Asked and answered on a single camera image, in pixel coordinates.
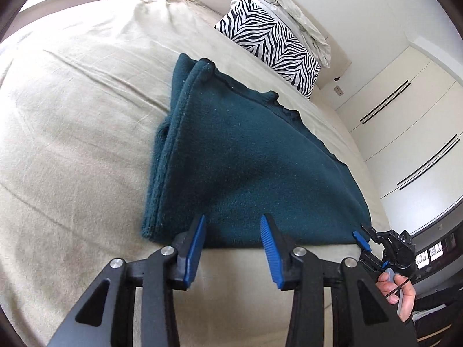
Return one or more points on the person's right forearm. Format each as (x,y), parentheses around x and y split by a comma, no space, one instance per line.
(439,300)

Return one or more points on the zebra print pillow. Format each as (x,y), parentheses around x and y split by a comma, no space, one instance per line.
(275,39)

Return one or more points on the dark wall shelf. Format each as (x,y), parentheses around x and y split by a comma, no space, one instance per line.
(439,249)

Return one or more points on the white wardrobe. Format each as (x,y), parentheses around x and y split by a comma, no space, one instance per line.
(416,123)

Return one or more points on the folded white duvet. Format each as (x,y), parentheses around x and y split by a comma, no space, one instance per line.
(300,18)

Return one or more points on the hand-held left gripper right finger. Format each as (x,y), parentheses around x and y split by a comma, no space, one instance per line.
(271,253)

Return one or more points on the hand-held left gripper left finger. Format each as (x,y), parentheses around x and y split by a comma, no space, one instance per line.
(195,251)

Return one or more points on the person's right hand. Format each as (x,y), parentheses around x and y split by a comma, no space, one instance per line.
(407,296)

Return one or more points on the white wall socket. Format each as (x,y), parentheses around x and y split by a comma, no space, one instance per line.
(339,90)

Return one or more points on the bed with beige sheet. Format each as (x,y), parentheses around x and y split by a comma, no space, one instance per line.
(72,115)

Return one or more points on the dark teal blanket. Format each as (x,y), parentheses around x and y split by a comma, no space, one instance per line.
(246,159)

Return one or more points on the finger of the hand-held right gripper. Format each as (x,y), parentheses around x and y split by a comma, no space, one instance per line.
(372,233)
(362,241)

